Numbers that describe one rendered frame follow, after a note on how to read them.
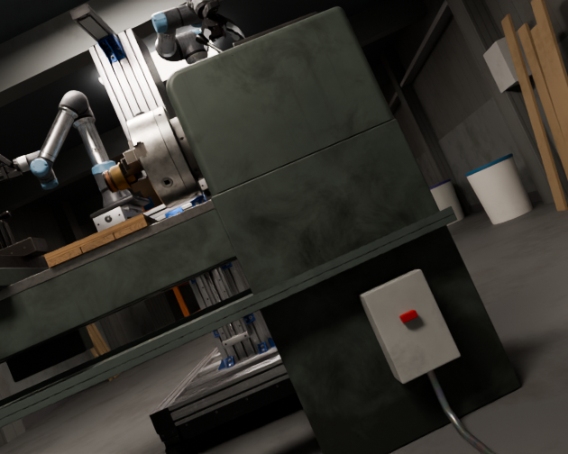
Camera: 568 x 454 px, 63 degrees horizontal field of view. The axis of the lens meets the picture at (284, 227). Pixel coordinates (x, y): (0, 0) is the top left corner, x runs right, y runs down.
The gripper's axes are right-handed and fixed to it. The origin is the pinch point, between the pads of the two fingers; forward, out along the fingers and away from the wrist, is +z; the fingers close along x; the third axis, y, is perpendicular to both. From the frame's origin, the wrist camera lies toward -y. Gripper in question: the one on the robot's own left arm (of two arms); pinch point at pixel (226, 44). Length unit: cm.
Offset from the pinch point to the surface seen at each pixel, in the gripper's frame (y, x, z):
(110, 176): 4, 55, 32
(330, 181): -16, -1, 70
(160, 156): -10, 39, 40
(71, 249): -3, 73, 54
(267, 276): -7, 26, 86
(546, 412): -17, -20, 150
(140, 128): -10, 41, 29
